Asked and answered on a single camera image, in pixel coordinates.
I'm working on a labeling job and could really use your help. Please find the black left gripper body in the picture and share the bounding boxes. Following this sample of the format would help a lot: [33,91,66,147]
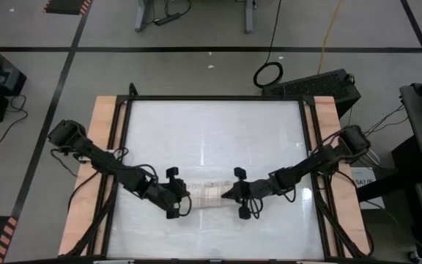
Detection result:
[148,167,181,212]

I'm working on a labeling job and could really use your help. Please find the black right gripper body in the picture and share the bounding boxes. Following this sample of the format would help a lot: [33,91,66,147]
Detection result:
[234,166,281,208]

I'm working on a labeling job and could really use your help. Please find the cream plaid towel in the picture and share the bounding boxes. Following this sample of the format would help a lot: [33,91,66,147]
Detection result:
[185,179,236,210]

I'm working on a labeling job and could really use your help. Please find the wooden side board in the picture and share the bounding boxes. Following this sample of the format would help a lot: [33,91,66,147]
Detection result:
[305,95,371,257]
[57,95,128,257]

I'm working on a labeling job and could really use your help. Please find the white paper label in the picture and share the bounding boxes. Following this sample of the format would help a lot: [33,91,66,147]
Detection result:
[349,166,386,210]

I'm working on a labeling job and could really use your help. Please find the black computer case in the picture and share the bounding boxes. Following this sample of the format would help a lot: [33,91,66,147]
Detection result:
[261,68,362,119]

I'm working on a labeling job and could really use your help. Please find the black desk base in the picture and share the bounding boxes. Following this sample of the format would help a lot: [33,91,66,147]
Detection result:
[357,135,422,246]

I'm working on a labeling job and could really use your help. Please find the black power strip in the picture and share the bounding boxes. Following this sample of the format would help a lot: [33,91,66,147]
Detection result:
[153,12,182,26]

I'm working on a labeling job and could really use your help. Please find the black left camera cable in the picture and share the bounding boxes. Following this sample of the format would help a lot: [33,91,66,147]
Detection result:
[179,194,193,217]

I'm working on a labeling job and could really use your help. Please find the black camera cable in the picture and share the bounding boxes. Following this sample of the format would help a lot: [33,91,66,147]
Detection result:
[249,197,264,220]
[179,194,193,217]

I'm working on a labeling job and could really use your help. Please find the black right camera cable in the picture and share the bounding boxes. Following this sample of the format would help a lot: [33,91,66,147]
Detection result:
[249,197,264,220]

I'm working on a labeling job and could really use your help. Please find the black table frame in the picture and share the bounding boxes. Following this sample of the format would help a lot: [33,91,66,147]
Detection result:
[64,82,375,262]

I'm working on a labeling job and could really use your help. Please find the black cable with coil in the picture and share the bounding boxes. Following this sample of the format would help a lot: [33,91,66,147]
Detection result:
[252,0,284,89]

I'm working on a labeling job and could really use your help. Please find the black floor cable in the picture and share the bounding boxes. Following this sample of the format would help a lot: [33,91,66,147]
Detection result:
[0,94,29,144]

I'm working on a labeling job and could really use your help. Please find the yellow cable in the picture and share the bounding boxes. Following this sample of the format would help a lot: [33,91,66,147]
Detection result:
[316,0,344,74]

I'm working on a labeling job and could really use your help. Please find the grey desk frame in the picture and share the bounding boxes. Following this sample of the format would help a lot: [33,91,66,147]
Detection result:
[134,0,256,34]

